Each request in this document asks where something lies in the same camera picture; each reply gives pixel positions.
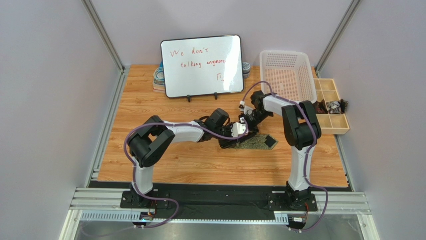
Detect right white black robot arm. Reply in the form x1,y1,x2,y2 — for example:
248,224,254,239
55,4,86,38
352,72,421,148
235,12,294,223
239,90,322,206

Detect white perforated plastic basket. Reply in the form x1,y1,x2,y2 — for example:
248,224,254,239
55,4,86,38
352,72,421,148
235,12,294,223
259,50,318,104

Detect wooden compartment organizer box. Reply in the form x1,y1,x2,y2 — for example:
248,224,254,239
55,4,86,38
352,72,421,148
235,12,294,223
314,78,350,135

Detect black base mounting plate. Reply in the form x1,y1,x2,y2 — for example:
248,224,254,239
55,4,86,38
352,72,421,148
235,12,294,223
120,183,319,221

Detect left aluminium frame post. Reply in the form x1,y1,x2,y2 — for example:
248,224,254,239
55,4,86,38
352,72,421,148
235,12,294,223
81,0,130,154

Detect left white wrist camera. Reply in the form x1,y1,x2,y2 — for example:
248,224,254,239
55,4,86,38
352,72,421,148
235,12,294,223
231,117,249,138

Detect blue white patterned jar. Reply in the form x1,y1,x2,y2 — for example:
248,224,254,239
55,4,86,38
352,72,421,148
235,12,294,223
242,62,252,80

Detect blue tape roll stack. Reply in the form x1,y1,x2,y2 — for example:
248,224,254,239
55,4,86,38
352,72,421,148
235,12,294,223
152,61,166,93

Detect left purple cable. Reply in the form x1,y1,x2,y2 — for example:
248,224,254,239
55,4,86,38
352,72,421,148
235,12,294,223
123,117,250,230

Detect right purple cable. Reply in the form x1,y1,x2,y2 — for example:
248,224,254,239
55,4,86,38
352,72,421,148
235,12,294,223
238,81,330,233

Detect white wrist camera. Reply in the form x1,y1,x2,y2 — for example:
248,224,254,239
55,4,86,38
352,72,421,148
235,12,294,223
231,117,249,138
238,100,254,116

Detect purple cable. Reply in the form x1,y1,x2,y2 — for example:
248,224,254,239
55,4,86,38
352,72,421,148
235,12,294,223
238,81,330,233
123,117,250,230

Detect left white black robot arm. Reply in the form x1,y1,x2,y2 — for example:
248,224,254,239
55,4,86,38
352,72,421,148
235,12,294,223
123,108,249,200

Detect green floral patterned tie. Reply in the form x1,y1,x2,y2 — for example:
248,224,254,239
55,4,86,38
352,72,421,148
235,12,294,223
234,134,279,151

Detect whiteboard with red writing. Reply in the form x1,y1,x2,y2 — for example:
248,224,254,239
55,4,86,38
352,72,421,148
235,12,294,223
160,35,245,99

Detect patterned rolled tie in box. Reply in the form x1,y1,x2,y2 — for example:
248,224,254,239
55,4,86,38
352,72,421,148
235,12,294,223
326,99,349,115

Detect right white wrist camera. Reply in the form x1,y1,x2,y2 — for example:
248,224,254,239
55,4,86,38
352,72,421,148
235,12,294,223
238,100,254,116

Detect aluminium frame post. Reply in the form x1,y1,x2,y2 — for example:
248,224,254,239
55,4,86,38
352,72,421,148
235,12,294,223
314,0,363,77
81,0,130,154

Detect dark rolled tie in box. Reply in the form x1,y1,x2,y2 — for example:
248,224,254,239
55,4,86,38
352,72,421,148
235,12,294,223
314,100,329,115

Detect right aluminium frame post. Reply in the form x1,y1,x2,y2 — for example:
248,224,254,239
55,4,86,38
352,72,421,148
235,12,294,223
314,0,363,77

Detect aluminium front rail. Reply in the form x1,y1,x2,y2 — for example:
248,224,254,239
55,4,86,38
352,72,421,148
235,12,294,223
60,182,379,240

